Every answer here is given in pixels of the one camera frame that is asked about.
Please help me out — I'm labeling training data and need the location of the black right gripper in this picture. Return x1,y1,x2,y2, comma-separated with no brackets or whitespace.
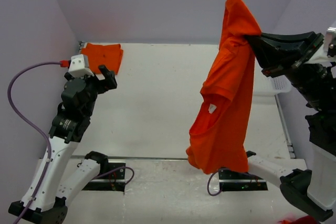
243,26,335,106

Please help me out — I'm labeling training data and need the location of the orange t shirt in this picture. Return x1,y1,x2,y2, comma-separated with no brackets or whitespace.
186,0,261,174
81,43,123,74

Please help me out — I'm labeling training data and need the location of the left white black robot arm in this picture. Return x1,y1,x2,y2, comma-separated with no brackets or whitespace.
8,65,117,223

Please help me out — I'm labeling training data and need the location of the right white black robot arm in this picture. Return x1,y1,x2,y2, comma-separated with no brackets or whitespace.
234,31,335,222

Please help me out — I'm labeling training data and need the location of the folded orange t shirt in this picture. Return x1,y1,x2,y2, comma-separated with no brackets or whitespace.
81,43,123,74

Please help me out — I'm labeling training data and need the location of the white plastic laundry basket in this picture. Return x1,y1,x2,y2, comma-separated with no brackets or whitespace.
253,76,291,104

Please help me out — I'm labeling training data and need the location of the red cloth at edge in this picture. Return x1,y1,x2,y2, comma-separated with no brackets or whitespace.
277,216,319,224

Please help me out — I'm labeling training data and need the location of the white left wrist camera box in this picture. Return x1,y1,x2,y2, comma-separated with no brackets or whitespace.
68,54,94,78

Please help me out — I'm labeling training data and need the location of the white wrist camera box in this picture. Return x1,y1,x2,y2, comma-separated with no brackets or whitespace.
323,22,336,58
68,54,94,78

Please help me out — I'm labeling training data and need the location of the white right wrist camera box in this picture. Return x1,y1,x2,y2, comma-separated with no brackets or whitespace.
323,22,336,58

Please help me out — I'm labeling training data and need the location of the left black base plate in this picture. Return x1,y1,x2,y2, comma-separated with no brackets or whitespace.
83,159,126,192

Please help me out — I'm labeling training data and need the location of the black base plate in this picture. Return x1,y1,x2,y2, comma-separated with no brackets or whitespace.
83,159,126,192
218,170,268,191

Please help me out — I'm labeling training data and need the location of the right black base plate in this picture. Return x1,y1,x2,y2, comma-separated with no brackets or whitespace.
218,170,268,191

